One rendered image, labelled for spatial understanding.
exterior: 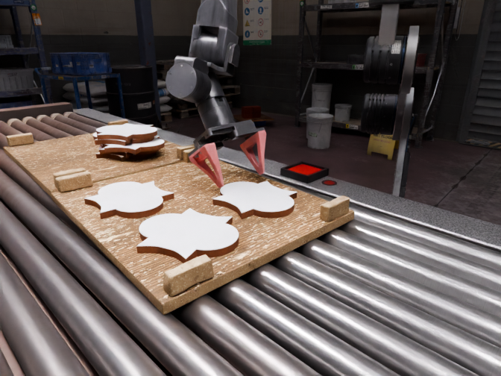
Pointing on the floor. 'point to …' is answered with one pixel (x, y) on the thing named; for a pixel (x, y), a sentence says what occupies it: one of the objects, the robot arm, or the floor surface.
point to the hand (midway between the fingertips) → (241, 175)
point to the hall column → (145, 30)
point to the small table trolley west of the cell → (77, 86)
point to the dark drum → (133, 93)
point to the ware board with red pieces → (253, 116)
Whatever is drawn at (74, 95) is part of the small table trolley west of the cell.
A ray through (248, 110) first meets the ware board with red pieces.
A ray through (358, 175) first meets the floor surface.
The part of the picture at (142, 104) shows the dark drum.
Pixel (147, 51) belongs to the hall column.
